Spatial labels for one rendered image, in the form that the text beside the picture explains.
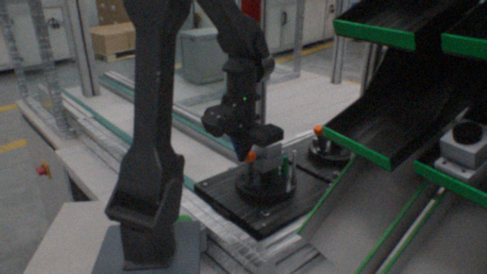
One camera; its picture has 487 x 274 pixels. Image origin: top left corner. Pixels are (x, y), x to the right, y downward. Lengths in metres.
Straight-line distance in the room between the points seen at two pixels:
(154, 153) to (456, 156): 0.36
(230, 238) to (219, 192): 0.15
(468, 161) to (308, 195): 0.44
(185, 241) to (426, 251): 0.36
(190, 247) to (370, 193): 0.31
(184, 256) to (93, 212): 0.52
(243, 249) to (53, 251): 0.45
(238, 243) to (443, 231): 0.35
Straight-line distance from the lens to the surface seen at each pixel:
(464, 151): 0.50
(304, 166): 0.99
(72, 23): 1.70
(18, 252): 2.50
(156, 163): 0.51
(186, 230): 0.63
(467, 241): 0.65
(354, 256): 0.67
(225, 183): 0.91
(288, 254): 0.78
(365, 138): 0.61
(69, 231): 1.03
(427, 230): 0.65
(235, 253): 0.75
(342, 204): 0.71
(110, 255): 0.61
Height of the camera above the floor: 1.45
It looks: 26 degrees down
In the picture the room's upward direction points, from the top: straight up
